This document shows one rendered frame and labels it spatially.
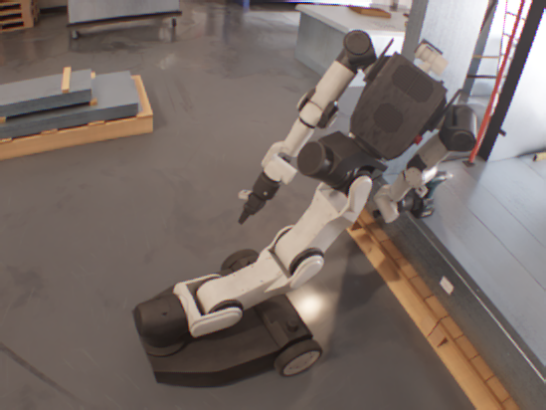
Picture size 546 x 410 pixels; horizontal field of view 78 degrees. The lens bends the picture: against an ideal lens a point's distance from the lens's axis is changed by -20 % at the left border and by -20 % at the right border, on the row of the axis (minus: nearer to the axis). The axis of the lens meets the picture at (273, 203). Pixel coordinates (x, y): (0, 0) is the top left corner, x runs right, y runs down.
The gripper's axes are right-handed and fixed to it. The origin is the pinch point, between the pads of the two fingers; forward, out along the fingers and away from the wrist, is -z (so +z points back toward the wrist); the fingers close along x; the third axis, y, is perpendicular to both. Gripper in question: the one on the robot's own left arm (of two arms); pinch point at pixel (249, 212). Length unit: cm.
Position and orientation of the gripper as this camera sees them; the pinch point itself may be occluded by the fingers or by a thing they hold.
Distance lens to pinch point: 164.5
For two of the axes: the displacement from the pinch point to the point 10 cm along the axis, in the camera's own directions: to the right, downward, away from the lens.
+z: 4.8, -7.2, -5.1
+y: -7.8, -6.1, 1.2
